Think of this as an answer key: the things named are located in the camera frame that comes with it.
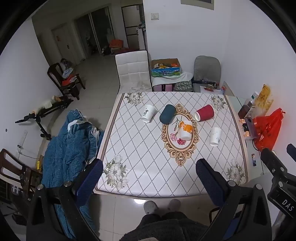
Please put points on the pile of clothes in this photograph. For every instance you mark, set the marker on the pile of clothes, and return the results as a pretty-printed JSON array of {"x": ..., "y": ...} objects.
[{"x": 67, "y": 71}]

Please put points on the pink bag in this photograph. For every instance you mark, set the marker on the pink bag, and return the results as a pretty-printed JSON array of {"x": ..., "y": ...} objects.
[{"x": 161, "y": 88}]

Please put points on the white cup with black print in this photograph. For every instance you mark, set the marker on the white cup with black print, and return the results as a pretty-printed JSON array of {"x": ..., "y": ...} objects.
[{"x": 148, "y": 113}]

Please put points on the black white patterned bag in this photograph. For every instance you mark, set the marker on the black white patterned bag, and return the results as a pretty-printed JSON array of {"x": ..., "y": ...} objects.
[{"x": 183, "y": 86}]

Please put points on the red cup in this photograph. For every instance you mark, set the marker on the red cup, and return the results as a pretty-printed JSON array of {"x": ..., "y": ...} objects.
[{"x": 205, "y": 112}]

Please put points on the blue quilted blanket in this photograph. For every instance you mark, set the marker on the blue quilted blanket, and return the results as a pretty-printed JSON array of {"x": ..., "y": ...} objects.
[{"x": 69, "y": 148}]

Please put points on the black exercise machine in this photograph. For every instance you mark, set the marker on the black exercise machine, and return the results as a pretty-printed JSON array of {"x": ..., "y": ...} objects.
[{"x": 44, "y": 111}]

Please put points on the wall light switch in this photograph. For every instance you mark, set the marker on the wall light switch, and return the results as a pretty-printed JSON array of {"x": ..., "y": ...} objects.
[{"x": 154, "y": 16}]

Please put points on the dark wooden chair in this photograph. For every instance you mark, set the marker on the dark wooden chair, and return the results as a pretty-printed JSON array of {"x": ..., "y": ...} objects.
[{"x": 53, "y": 74}]

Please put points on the smartphone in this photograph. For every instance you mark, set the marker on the smartphone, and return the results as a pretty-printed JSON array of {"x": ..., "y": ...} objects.
[{"x": 254, "y": 160}]

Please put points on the yellow snack bag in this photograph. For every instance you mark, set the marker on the yellow snack bag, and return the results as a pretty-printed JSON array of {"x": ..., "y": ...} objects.
[{"x": 263, "y": 99}]

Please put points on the white cloth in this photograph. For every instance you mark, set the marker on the white cloth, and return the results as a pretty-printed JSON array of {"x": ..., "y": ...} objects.
[{"x": 171, "y": 79}]

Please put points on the wooden door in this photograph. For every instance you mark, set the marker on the wooden door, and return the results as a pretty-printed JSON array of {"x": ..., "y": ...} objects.
[{"x": 67, "y": 44}]

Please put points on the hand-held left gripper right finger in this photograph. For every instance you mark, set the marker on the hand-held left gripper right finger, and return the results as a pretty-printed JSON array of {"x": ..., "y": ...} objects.
[{"x": 208, "y": 183}]

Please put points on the person's dark fleece trousers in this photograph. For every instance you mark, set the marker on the person's dark fleece trousers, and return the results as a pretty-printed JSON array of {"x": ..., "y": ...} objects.
[{"x": 164, "y": 228}]

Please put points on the cardboard box with packets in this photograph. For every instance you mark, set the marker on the cardboard box with packets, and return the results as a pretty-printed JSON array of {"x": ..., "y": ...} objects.
[{"x": 165, "y": 67}]

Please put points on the glass side table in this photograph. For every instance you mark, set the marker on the glass side table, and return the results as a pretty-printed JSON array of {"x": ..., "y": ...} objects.
[{"x": 255, "y": 146}]

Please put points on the orange box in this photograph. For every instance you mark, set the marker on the orange box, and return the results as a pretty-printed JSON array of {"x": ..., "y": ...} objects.
[{"x": 116, "y": 43}]

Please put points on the grey slipper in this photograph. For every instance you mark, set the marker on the grey slipper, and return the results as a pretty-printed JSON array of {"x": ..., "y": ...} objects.
[
  {"x": 150, "y": 207},
  {"x": 174, "y": 204}
]

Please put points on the brown wooden chair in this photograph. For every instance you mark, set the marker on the brown wooden chair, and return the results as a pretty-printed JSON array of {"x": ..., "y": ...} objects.
[{"x": 13, "y": 171}]

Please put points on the wall picture frame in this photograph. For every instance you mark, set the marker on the wall picture frame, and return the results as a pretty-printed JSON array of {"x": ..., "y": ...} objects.
[{"x": 196, "y": 3}]

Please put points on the grey small box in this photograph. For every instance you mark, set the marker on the grey small box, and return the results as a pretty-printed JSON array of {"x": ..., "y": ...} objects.
[{"x": 251, "y": 126}]

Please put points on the white cup with grey print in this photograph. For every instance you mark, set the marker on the white cup with grey print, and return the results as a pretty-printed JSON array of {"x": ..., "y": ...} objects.
[{"x": 215, "y": 136}]

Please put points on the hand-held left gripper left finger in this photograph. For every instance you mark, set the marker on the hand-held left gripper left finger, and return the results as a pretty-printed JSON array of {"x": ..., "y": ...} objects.
[{"x": 90, "y": 177}]

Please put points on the white padded chair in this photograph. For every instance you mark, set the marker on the white padded chair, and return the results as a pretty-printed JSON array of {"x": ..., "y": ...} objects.
[{"x": 133, "y": 69}]

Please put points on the diamond pattern floral tablecloth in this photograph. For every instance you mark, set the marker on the diamond pattern floral tablecloth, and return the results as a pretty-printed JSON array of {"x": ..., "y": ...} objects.
[{"x": 138, "y": 150}]

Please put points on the dark teal cup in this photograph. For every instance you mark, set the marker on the dark teal cup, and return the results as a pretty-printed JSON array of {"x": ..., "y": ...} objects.
[{"x": 168, "y": 113}]

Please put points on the white cup with orange print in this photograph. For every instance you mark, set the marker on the white cup with orange print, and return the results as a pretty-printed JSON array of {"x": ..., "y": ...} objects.
[{"x": 185, "y": 131}]

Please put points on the grey padded chair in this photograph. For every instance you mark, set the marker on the grey padded chair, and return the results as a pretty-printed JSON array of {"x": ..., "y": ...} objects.
[{"x": 205, "y": 68}]

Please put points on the red plastic bag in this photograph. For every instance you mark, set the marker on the red plastic bag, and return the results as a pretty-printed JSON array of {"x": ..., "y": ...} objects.
[{"x": 268, "y": 129}]

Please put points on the yellow tool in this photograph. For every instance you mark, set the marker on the yellow tool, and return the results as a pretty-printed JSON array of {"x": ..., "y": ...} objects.
[{"x": 38, "y": 163}]

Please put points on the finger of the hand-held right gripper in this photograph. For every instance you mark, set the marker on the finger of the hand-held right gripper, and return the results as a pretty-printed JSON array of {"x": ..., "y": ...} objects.
[
  {"x": 291, "y": 151},
  {"x": 271, "y": 160}
]

